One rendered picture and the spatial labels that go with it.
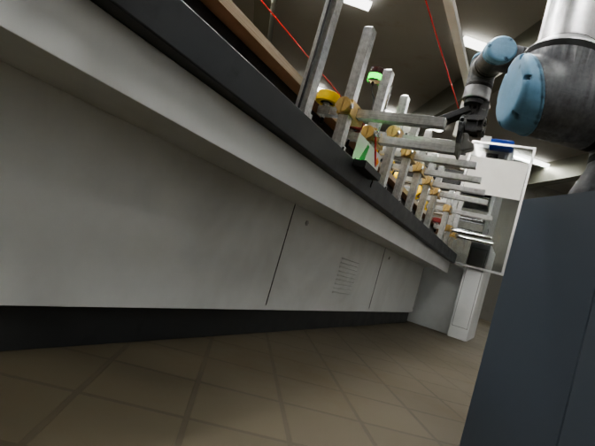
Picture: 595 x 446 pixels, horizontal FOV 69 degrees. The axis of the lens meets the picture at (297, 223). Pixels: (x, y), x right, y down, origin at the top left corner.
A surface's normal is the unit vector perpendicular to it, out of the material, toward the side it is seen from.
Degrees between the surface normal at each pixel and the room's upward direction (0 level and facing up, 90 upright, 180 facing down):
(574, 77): 88
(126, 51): 90
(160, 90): 90
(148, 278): 90
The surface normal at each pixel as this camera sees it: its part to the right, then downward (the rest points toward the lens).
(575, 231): -0.95, -0.29
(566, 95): -0.13, 0.16
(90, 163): 0.85, 0.22
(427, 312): -0.45, -0.18
